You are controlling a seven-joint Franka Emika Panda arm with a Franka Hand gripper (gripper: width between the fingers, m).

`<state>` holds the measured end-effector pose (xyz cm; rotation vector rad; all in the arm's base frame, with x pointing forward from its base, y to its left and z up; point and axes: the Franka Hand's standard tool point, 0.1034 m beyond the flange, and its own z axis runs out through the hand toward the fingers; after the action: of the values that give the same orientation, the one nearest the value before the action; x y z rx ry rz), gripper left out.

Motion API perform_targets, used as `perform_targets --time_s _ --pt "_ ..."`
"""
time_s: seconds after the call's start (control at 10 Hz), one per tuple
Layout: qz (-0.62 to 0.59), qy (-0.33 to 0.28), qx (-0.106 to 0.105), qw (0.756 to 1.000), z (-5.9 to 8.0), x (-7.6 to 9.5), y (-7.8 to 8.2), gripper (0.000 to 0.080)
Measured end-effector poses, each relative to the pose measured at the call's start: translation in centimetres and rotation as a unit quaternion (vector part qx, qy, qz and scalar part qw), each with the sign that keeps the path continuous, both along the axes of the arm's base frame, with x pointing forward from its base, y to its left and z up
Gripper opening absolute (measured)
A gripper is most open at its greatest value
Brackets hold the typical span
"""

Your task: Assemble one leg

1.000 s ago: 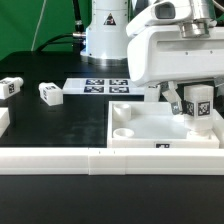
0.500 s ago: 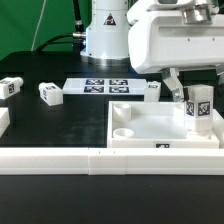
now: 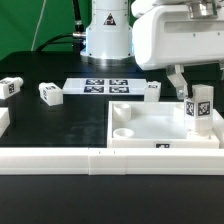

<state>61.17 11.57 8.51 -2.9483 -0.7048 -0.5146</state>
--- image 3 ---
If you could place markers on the white square tabletop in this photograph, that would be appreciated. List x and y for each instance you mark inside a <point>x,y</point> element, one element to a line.
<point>138,124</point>

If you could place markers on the white marker base plate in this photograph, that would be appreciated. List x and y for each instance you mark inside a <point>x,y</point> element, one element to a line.
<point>104,86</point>

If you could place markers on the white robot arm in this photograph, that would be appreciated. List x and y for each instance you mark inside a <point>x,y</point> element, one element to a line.
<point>109,36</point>

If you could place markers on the white U-shaped obstacle fence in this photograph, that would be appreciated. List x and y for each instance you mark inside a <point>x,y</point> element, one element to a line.
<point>121,161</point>

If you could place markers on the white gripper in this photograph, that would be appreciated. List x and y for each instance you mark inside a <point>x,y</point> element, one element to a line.
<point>168,33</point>

